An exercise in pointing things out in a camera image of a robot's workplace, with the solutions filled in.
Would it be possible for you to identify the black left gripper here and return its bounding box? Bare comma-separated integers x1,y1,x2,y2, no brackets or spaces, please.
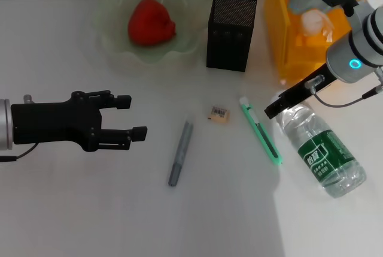
11,90,148,153

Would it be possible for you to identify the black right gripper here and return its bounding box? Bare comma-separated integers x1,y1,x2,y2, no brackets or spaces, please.
265,64,338,120

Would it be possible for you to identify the green utility knife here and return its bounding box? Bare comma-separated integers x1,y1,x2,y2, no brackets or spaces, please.
239,96,284,167

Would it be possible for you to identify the beige eraser with barcode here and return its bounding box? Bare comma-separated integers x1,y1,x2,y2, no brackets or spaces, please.
206,105,232,125

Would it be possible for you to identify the grey pen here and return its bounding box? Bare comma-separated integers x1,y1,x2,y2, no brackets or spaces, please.
167,120,194,188

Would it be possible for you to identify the clear green-label water bottle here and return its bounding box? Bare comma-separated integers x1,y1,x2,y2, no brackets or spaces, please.
270,95,367,199

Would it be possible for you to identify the white paper ball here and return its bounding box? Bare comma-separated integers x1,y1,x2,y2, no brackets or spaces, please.
300,10,335,42

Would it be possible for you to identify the red-orange fruit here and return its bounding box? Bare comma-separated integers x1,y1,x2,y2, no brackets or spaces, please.
127,0,177,47

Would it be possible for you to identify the black mesh pen holder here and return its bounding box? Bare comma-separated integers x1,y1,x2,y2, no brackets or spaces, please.
205,0,258,72

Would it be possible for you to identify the green glass fruit plate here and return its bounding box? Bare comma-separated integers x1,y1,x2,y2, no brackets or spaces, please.
92,0,207,69

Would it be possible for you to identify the yellow plastic bin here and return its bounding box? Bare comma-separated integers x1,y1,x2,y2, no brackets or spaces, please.
263,0,370,83

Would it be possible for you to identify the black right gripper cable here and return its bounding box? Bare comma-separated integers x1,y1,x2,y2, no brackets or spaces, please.
304,68,383,108

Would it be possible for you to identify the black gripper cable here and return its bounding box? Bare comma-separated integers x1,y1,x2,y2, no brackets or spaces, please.
304,68,383,108
0,144,38,162

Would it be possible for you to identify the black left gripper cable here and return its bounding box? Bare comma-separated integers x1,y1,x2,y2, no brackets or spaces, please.
0,144,38,162

